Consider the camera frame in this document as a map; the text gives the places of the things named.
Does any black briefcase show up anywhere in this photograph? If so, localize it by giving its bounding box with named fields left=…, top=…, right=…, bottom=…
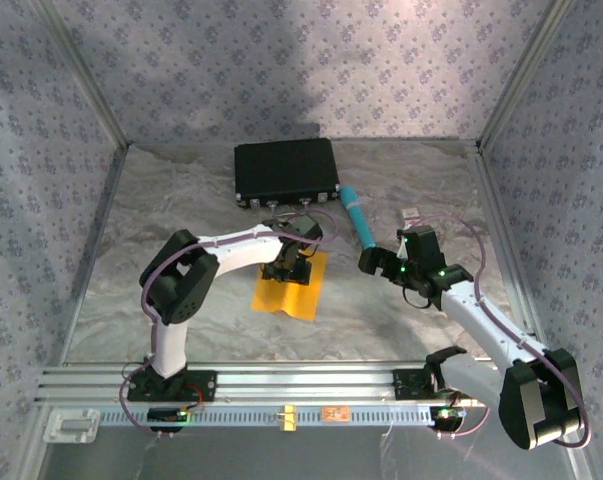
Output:
left=233, top=137, right=342, bottom=212

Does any grey slotted cable duct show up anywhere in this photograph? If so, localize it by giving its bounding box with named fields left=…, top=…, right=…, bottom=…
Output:
left=98, top=403, right=435, bottom=429

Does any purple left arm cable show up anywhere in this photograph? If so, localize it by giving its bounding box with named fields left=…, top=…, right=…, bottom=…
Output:
left=118, top=207, right=341, bottom=442

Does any aluminium frame post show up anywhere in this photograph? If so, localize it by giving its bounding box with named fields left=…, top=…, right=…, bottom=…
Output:
left=477, top=0, right=578, bottom=151

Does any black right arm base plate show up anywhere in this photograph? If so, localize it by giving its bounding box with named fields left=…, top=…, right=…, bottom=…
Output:
left=393, top=368, right=462, bottom=401

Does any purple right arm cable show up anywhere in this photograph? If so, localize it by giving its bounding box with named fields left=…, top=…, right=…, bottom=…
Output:
left=410, top=212, right=593, bottom=449

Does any aluminium side rail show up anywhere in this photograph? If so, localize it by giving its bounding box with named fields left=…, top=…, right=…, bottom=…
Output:
left=468, top=144, right=545, bottom=351
left=58, top=144, right=130, bottom=366

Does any white plastic bracket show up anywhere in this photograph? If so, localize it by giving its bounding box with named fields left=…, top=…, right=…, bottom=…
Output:
left=43, top=408, right=102, bottom=445

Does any controller board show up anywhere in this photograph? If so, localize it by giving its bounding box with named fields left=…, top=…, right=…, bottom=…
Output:
left=147, top=407, right=191, bottom=434
left=429, top=405, right=468, bottom=433

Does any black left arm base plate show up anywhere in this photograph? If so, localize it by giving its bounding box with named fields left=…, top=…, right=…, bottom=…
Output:
left=127, top=368, right=218, bottom=404

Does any left controller board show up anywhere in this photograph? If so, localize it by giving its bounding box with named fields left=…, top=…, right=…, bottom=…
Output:
left=147, top=407, right=191, bottom=434

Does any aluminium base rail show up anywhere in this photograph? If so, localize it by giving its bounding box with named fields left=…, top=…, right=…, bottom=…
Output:
left=34, top=362, right=505, bottom=407

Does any orange paper sheet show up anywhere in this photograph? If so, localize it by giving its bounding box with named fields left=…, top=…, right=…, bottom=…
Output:
left=250, top=251, right=328, bottom=321

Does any right controller board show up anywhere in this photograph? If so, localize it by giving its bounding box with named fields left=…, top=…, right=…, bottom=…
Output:
left=429, top=405, right=468, bottom=433

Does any yellow clip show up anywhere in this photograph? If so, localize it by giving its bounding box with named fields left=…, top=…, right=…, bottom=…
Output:
left=275, top=405, right=299, bottom=432

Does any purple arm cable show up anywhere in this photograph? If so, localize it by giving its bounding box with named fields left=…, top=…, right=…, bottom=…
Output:
left=118, top=207, right=341, bottom=442
left=410, top=212, right=593, bottom=449

